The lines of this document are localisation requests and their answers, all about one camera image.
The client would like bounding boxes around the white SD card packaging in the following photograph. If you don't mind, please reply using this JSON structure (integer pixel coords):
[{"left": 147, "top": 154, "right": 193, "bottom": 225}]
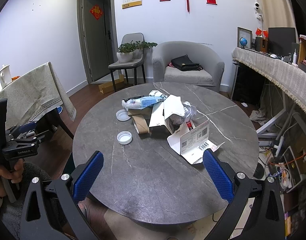
[{"left": 167, "top": 119, "right": 224, "bottom": 165}]

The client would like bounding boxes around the white plastic lid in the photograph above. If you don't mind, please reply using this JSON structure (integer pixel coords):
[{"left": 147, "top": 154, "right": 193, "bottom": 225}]
[
  {"left": 117, "top": 131, "right": 132, "bottom": 145},
  {"left": 116, "top": 109, "right": 131, "bottom": 121}
]

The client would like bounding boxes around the white paper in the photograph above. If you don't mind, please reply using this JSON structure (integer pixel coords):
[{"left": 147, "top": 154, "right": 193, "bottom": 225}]
[{"left": 182, "top": 101, "right": 197, "bottom": 122}]

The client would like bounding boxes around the brown cardboard tape roll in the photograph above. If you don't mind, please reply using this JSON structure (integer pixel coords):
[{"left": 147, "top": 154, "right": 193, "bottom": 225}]
[{"left": 132, "top": 114, "right": 149, "bottom": 134}]

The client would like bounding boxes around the blue white plastic wrapper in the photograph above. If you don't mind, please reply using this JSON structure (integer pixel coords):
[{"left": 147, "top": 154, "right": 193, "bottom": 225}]
[{"left": 122, "top": 90, "right": 167, "bottom": 110}]

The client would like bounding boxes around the person's left hand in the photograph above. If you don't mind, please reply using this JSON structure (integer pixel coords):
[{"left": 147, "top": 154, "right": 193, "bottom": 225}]
[{"left": 0, "top": 159, "right": 24, "bottom": 198}]

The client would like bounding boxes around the beige patterned tablecloth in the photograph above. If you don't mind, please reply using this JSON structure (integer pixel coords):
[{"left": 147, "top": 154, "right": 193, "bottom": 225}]
[{"left": 0, "top": 62, "right": 77, "bottom": 128}]

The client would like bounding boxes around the round grey marble table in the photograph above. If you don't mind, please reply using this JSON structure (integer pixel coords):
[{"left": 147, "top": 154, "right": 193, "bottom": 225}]
[{"left": 73, "top": 82, "right": 259, "bottom": 224}]

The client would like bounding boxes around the white kettle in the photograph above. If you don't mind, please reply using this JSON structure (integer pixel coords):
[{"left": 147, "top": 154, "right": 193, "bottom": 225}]
[{"left": 0, "top": 64, "right": 12, "bottom": 88}]

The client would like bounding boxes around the flat cardboard box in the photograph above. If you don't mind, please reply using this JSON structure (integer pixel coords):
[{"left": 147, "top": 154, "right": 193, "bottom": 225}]
[{"left": 98, "top": 74, "right": 126, "bottom": 94}]

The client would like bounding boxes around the fringed beige desk cloth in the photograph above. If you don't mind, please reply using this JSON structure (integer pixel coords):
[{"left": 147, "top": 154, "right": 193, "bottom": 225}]
[{"left": 232, "top": 47, "right": 306, "bottom": 113}]

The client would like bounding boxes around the grey armchair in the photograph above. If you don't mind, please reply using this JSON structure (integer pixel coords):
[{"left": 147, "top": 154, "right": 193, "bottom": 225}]
[{"left": 152, "top": 41, "right": 225, "bottom": 92}]

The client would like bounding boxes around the grey dining chair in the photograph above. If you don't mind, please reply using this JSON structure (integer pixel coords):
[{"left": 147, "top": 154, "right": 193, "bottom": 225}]
[{"left": 108, "top": 33, "right": 146, "bottom": 86}]

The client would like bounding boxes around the potted green plant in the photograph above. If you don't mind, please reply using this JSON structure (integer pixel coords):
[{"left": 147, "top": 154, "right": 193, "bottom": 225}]
[{"left": 117, "top": 41, "right": 157, "bottom": 63}]

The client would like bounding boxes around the small blue globe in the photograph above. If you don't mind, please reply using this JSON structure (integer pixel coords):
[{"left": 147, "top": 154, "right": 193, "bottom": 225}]
[{"left": 239, "top": 37, "right": 248, "bottom": 48}]

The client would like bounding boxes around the framed picture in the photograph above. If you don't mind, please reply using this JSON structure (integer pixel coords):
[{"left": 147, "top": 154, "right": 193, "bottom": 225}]
[{"left": 237, "top": 27, "right": 252, "bottom": 49}]

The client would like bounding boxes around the black monitor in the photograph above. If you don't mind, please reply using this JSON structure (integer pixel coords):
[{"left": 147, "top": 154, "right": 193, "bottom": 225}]
[{"left": 268, "top": 27, "right": 296, "bottom": 56}]

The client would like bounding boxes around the red fu door sticker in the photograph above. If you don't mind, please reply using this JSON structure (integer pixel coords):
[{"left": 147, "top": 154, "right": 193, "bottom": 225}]
[{"left": 90, "top": 4, "right": 104, "bottom": 20}]

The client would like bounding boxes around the grey door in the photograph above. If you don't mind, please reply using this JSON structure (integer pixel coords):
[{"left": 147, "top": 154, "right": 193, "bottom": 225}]
[{"left": 77, "top": 0, "right": 116, "bottom": 83}]

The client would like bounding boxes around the beige curtain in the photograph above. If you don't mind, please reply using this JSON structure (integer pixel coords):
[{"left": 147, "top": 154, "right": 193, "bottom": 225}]
[{"left": 257, "top": 0, "right": 298, "bottom": 41}]

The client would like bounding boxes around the white security camera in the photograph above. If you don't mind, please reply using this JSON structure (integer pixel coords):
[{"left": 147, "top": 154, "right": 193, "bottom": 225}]
[{"left": 254, "top": 2, "right": 263, "bottom": 21}]

